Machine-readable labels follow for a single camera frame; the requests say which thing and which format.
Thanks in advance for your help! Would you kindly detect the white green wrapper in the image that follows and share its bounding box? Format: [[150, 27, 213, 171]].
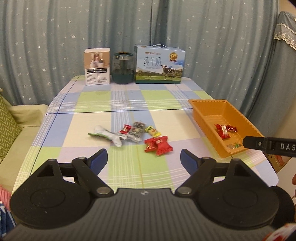
[[88, 125, 127, 148]]

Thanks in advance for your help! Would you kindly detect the large red candy packet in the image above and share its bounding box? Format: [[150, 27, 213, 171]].
[[154, 136, 173, 156]]

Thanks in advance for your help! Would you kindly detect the yellow green candy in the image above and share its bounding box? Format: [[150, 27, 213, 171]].
[[145, 126, 161, 138]]

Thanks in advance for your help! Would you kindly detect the grey black snack packet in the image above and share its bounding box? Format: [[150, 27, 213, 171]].
[[127, 121, 145, 143]]

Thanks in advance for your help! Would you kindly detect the clear wrapped candy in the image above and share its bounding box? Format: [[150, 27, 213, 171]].
[[227, 143, 242, 150]]

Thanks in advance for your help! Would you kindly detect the red candy in tray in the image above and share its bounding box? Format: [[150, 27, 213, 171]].
[[226, 125, 237, 132], [215, 125, 230, 139]]

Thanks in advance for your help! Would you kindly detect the orange plastic tray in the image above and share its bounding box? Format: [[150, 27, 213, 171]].
[[189, 99, 263, 158]]

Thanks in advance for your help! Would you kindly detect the small red white candy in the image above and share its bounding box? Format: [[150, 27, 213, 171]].
[[118, 124, 132, 135]]

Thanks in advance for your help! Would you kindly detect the plaid tablecloth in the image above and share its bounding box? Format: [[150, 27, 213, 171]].
[[11, 74, 280, 197]]

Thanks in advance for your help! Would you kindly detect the green sofa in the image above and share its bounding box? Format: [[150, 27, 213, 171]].
[[1, 102, 48, 192]]

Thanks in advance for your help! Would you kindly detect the green zigzag cushion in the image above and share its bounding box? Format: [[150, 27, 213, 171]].
[[0, 95, 22, 162]]

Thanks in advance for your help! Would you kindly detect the blue star curtain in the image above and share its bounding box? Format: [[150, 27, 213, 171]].
[[0, 0, 296, 137]]

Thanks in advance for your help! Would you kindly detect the small beige product box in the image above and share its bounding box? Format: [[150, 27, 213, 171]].
[[84, 48, 110, 85]]

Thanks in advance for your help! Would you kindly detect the dark green glass jar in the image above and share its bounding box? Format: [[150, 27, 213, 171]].
[[111, 51, 135, 84]]

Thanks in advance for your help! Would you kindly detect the blue milk carton box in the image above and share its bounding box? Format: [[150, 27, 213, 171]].
[[134, 44, 186, 84]]

